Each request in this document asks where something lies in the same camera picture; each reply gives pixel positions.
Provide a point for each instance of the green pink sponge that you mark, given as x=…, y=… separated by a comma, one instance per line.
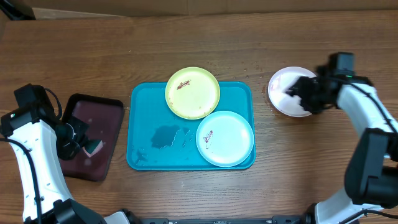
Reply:
x=92, y=147

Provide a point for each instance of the black water tray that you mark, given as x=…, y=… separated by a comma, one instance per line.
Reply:
x=104, y=117

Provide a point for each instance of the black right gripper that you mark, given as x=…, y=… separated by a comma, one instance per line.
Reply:
x=296, y=91

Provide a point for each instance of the light blue plate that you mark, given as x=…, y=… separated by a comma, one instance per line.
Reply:
x=225, y=139

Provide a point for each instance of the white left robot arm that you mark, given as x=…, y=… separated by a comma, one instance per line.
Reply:
x=40, y=140

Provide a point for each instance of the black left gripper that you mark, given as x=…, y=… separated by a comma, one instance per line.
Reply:
x=69, y=152

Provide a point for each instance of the brown cardboard back wall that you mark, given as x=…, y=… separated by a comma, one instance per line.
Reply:
x=24, y=9

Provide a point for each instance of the yellow plate with stain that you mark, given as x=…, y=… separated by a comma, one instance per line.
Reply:
x=192, y=93

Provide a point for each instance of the white plate with stain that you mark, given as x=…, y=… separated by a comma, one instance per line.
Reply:
x=278, y=85

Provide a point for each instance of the blue plastic tray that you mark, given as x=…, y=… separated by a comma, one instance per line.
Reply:
x=158, y=139

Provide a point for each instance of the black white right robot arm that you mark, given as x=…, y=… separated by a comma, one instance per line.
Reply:
x=370, y=187

